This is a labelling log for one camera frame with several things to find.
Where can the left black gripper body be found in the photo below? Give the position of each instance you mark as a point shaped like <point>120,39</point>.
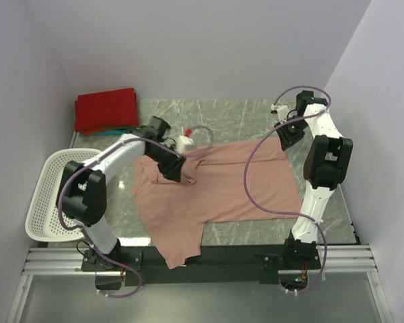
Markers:
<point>165,159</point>

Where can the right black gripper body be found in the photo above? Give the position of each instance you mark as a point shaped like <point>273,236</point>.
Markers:
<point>291,132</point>

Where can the pink t-shirt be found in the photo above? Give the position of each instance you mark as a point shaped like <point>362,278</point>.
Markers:
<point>233,182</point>

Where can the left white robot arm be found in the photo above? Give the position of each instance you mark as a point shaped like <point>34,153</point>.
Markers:
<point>82,198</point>

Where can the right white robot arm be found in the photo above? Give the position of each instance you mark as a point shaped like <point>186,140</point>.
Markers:
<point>326,164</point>

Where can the folded teal t-shirt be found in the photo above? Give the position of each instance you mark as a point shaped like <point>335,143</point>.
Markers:
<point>117,131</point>

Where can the folded red t-shirt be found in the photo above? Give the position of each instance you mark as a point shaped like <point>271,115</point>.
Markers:
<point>106,110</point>

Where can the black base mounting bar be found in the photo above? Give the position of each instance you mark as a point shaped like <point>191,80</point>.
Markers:
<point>216,264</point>

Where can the white perforated laundry basket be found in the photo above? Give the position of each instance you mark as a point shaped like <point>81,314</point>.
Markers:
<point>42,221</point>

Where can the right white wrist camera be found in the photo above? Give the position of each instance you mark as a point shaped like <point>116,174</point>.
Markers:
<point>281,111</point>

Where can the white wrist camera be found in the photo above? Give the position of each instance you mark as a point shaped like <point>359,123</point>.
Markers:
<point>281,111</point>
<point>184,142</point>

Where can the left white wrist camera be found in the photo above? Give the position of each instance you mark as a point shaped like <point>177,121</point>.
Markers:
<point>184,142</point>

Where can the aluminium frame rail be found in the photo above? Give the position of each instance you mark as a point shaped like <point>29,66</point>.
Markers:
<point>67,261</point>

